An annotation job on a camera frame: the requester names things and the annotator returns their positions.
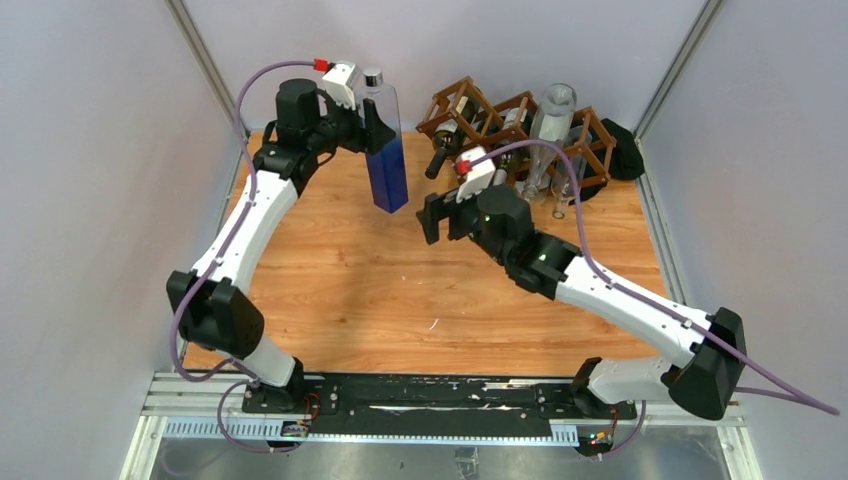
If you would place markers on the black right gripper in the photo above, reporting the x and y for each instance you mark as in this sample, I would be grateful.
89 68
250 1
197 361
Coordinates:
438 207

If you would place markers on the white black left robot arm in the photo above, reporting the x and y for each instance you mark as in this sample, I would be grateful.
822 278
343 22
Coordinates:
210 301

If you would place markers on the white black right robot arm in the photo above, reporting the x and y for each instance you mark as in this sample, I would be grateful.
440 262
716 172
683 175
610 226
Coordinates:
693 367

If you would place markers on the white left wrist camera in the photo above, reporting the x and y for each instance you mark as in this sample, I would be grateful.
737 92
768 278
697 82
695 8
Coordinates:
340 82

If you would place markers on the brown wooden wine rack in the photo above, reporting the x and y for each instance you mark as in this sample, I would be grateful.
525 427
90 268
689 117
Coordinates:
497 125

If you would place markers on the clear glass bottle in rack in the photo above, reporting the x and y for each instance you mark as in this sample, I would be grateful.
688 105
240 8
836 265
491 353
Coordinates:
561 187

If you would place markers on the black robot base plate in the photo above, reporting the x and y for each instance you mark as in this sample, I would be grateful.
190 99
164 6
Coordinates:
438 408

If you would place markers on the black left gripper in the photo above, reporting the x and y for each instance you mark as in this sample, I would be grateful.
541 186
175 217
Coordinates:
368 137

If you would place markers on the blue square glass bottle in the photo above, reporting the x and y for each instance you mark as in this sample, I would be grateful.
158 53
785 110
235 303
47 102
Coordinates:
386 169

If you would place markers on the black cloth behind rack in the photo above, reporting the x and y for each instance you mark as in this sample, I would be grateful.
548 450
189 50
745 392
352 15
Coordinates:
626 161

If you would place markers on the dark bottle white label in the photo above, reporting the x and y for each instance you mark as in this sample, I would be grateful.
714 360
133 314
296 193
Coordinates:
449 137

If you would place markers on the clear round glass bottle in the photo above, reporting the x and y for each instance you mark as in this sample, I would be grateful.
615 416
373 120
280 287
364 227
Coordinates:
551 124

